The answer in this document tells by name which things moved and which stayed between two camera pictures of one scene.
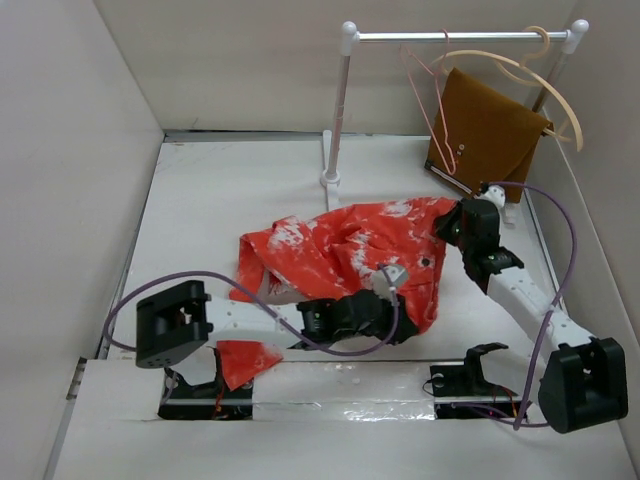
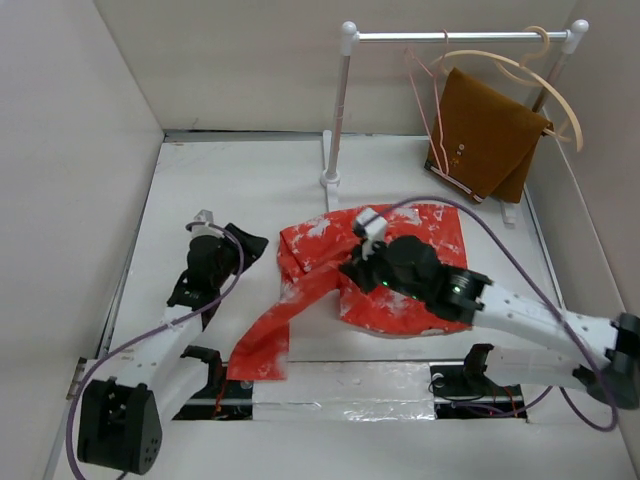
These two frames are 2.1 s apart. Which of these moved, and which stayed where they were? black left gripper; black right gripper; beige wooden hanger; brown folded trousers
Moved: black right gripper; black left gripper
Stayed: beige wooden hanger; brown folded trousers
